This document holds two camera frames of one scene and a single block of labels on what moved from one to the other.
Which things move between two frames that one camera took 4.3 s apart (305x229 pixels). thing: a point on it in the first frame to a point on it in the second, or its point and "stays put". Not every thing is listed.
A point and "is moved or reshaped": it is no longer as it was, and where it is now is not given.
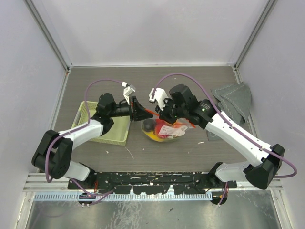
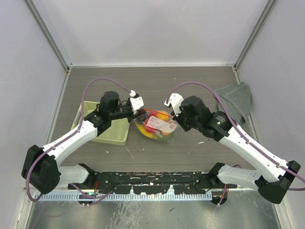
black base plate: x=191 y=183 stays put
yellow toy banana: x=154 y=136 to x=142 y=129
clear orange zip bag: x=157 y=130 is moved or reshaped
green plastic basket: x=116 y=134 stays put
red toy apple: x=159 y=124 to x=148 y=128
